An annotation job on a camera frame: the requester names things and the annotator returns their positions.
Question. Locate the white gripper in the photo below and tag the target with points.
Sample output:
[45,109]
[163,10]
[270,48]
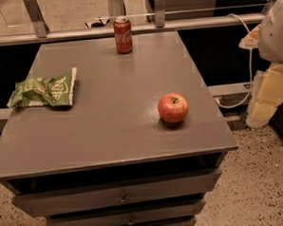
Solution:
[276,36]

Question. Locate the green jalapeno chip bag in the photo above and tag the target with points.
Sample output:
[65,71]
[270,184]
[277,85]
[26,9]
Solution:
[44,91]

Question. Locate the red coke can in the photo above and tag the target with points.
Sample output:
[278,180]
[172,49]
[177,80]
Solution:
[123,34]

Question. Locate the red apple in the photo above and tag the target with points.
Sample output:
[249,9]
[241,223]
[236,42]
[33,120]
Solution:
[173,108]

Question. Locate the metal window railing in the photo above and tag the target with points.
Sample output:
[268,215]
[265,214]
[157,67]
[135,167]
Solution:
[46,21]

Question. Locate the grey drawer cabinet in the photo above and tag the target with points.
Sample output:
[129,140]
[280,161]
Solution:
[113,130]

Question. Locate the black object behind glass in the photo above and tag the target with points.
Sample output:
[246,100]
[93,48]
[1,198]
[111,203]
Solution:
[98,24]

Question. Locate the top grey drawer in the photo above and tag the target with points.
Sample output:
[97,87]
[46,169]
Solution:
[119,193]

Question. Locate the middle grey drawer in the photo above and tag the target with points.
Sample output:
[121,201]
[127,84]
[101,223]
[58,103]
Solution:
[135,215]

